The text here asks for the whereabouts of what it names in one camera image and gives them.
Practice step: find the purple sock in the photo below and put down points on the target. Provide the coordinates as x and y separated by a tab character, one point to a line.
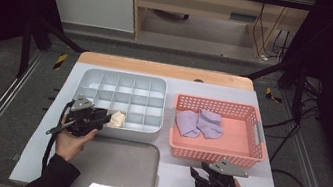
186	123
210	125

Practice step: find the cream sock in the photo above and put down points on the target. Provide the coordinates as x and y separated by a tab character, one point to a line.
118	120

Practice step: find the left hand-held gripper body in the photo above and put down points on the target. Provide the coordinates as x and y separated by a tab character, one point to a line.
82	120

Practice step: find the black metal frame strut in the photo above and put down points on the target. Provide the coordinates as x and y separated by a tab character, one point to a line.
269	69
58	36

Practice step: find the yellow black tape marker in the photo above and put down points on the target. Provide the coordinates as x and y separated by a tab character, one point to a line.
270	95
60	61

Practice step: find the wooden desk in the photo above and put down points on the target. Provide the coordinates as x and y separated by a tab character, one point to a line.
202	3

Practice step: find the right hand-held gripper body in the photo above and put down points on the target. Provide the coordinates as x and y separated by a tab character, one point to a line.
219	186

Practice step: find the pink plastic basket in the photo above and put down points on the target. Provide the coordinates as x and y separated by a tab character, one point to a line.
237	145

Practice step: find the person's left hand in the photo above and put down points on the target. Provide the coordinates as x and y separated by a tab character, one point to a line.
70	145

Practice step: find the translucent grey box lid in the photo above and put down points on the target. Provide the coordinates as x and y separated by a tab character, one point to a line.
122	167

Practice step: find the white divided storage box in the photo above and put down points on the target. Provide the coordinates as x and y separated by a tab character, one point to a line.
139	102

